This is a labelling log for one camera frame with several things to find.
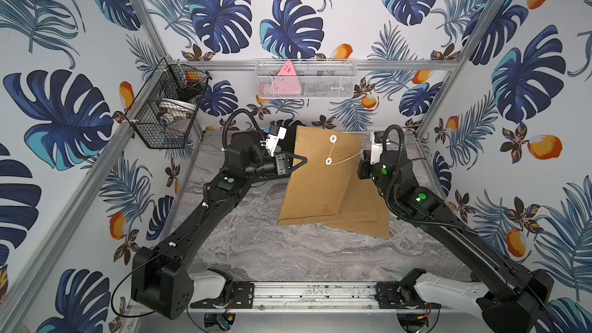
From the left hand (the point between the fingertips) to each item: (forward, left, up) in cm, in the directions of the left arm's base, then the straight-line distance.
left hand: (306, 158), depth 66 cm
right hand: (+8, -19, -3) cm, 21 cm away
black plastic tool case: (+49, +9, -33) cm, 60 cm away
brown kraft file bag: (-4, -4, -10) cm, 11 cm away
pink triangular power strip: (+38, +9, 0) cm, 40 cm away
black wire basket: (+27, +58, -9) cm, 64 cm away
